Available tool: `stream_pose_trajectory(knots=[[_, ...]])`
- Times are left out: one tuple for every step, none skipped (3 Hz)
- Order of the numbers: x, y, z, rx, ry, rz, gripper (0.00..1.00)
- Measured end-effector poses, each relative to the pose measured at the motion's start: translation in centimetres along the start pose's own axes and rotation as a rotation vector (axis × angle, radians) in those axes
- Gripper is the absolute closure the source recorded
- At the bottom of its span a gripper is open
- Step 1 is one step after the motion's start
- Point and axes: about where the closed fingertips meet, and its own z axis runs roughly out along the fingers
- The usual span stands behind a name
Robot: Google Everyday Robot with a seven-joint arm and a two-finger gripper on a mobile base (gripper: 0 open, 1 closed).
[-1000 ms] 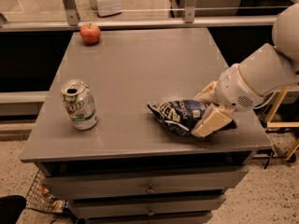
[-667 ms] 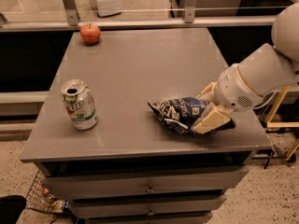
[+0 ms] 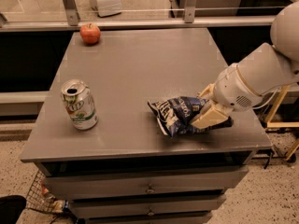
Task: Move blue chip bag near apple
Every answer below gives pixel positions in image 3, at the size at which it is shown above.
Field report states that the metal railing frame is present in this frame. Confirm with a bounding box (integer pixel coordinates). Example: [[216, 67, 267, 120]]
[[0, 0, 299, 33]]

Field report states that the black object bottom left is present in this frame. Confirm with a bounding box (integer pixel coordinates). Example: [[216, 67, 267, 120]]
[[0, 195, 26, 224]]

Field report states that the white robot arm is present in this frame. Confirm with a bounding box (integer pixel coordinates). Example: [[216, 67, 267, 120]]
[[191, 2, 299, 129]]

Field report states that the top drawer with knob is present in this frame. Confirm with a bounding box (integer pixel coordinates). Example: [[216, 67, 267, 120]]
[[44, 166, 249, 200]]

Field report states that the wire mesh basket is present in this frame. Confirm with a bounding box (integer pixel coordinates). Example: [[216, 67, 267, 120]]
[[26, 171, 68, 214]]

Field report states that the middle drawer with knob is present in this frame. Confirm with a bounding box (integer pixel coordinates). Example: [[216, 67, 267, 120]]
[[70, 195, 226, 218]]

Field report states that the red apple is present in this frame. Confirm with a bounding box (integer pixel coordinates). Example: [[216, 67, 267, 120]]
[[79, 23, 101, 44]]

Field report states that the grey drawer cabinet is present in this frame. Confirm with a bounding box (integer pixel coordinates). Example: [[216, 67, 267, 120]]
[[21, 28, 271, 224]]

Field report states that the drawer with knob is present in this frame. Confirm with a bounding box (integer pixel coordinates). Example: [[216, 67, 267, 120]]
[[70, 195, 226, 218], [44, 166, 249, 200]]

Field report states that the green white soda can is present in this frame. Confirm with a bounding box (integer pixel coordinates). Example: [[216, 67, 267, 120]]
[[61, 79, 98, 130]]

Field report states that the blue potato chip bag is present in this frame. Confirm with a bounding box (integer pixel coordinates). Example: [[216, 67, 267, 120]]
[[148, 96, 234, 137]]

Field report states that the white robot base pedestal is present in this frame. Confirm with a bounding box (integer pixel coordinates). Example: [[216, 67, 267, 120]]
[[89, 0, 121, 17]]

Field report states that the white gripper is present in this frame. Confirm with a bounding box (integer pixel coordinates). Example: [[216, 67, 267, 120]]
[[191, 63, 263, 129]]

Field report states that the yellow wooden stand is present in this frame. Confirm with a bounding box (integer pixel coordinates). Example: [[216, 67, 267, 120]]
[[264, 85, 299, 162]]

